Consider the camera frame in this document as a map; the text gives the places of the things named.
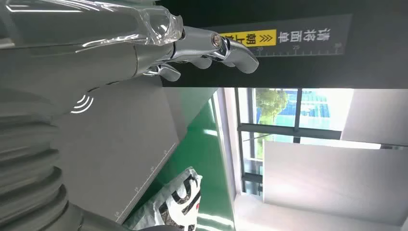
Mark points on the grey package with black letters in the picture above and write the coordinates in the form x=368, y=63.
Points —
x=178, y=201

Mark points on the black inbound scanner machine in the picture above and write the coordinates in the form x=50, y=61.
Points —
x=318, y=70

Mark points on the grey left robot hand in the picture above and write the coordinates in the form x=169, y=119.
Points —
x=79, y=54

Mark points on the green conveyor belt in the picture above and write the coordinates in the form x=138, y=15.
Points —
x=204, y=153

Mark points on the grey window frame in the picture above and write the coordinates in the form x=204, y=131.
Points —
x=296, y=130

